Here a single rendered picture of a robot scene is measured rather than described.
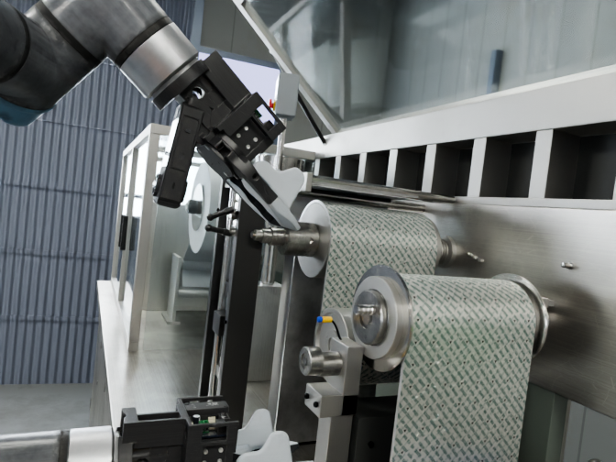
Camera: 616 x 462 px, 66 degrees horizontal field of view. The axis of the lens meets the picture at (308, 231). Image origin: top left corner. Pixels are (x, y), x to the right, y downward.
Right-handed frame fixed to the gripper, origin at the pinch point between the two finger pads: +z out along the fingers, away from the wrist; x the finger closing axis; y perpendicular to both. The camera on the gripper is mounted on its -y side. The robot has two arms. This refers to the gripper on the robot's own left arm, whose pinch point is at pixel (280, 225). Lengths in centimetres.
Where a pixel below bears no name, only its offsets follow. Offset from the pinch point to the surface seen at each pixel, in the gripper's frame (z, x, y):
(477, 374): 34.8, -4.9, 5.5
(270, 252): 27, 72, 9
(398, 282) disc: 16.7, -2.2, 6.1
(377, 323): 18.9, -1.4, 0.5
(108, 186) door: -9, 310, -1
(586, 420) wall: 185, 74, 60
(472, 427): 40.1, -4.9, -0.1
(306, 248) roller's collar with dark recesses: 14.5, 23.6, 6.1
